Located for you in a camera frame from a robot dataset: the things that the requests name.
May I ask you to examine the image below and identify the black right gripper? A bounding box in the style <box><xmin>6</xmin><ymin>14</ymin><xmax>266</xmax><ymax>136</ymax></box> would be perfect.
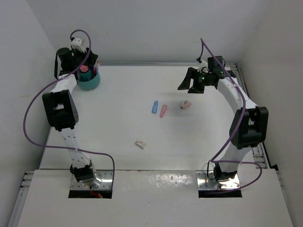
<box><xmin>178</xmin><ymin>67</ymin><xmax>213</xmax><ymax>94</ymax></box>

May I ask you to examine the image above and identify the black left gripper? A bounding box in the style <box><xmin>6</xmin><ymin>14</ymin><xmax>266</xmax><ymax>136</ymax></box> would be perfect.
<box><xmin>71</xmin><ymin>47</ymin><xmax>97</xmax><ymax>69</ymax></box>

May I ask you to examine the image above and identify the pink capped clear tube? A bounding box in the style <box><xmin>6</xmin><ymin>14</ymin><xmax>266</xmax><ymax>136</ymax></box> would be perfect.
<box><xmin>80</xmin><ymin>65</ymin><xmax>91</xmax><ymax>76</ymax></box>

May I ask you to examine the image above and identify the pink correction tape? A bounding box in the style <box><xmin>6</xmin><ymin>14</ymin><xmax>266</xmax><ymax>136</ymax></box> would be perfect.
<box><xmin>160</xmin><ymin>105</ymin><xmax>168</xmax><ymax>118</ymax></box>

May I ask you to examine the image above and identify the blue correction tape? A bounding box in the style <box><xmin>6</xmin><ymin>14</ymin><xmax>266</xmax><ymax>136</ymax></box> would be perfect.
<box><xmin>151</xmin><ymin>100</ymin><xmax>158</xmax><ymax>114</ymax></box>

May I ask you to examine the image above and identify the white eraser with sleeve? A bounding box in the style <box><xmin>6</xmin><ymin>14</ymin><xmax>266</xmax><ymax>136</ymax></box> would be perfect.
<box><xmin>135</xmin><ymin>139</ymin><xmax>147</xmax><ymax>149</ymax></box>

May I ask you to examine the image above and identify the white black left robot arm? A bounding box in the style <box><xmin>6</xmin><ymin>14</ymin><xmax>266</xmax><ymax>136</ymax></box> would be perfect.
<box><xmin>42</xmin><ymin>47</ymin><xmax>96</xmax><ymax>185</ymax></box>

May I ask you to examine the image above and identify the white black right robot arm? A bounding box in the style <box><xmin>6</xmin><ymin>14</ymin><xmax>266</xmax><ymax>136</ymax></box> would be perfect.
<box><xmin>178</xmin><ymin>56</ymin><xmax>269</xmax><ymax>182</ymax></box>

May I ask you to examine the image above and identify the teal round desk organizer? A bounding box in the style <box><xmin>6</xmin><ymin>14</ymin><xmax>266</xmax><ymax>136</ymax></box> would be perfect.
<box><xmin>78</xmin><ymin>70</ymin><xmax>100</xmax><ymax>90</ymax></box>

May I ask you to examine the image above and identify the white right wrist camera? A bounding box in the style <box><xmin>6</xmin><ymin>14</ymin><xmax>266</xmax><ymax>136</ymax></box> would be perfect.
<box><xmin>197</xmin><ymin>60</ymin><xmax>208</xmax><ymax>73</ymax></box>

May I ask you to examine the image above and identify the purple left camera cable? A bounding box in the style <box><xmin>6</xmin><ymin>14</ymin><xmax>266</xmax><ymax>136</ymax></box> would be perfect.
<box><xmin>23</xmin><ymin>29</ymin><xmax>115</xmax><ymax>187</ymax></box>

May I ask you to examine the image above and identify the black base cable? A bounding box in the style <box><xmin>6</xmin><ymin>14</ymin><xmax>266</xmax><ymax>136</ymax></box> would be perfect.
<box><xmin>206</xmin><ymin>159</ymin><xmax>217</xmax><ymax>182</ymax></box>

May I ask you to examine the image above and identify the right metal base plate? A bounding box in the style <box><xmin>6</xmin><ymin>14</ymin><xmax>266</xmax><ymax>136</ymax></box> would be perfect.
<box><xmin>196</xmin><ymin>170</ymin><xmax>240</xmax><ymax>191</ymax></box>

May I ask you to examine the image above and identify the metal base plate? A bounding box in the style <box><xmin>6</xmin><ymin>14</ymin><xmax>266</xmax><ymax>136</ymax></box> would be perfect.
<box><xmin>70</xmin><ymin>170</ymin><xmax>113</xmax><ymax>191</ymax></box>
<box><xmin>196</xmin><ymin>170</ymin><xmax>240</xmax><ymax>191</ymax></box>

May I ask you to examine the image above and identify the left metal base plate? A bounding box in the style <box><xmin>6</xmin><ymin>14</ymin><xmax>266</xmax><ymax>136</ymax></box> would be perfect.
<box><xmin>70</xmin><ymin>170</ymin><xmax>113</xmax><ymax>191</ymax></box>

